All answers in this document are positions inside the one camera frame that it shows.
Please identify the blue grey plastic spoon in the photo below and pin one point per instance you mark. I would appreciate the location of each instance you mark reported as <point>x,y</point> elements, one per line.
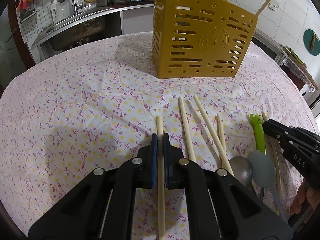
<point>264,175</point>

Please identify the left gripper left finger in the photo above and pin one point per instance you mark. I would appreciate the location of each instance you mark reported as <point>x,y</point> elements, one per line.
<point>101,206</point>

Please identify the dark wooden door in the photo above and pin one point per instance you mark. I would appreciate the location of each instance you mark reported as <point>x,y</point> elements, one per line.
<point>21,46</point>

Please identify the floral tablecloth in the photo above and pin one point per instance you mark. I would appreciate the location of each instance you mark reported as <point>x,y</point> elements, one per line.
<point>96,105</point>

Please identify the metal spoon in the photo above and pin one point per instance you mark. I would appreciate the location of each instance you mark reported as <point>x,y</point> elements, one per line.
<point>243,171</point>

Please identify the green frog handle fork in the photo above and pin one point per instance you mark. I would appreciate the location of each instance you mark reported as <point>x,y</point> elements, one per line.
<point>256,121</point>

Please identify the white soap bottle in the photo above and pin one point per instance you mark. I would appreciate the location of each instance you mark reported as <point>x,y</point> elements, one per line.
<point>56,11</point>

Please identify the gold perforated utensil holder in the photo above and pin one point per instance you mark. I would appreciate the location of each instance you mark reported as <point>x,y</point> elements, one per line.
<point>200,38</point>

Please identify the green round wall board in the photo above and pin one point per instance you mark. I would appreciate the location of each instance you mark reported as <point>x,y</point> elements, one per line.
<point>311,42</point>

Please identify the person right hand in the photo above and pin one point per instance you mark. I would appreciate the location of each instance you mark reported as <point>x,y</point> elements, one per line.
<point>310,194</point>

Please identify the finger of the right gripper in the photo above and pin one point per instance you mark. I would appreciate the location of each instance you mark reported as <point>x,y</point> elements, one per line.
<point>276,130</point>

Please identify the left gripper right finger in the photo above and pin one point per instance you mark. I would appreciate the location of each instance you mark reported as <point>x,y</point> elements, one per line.
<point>218,205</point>

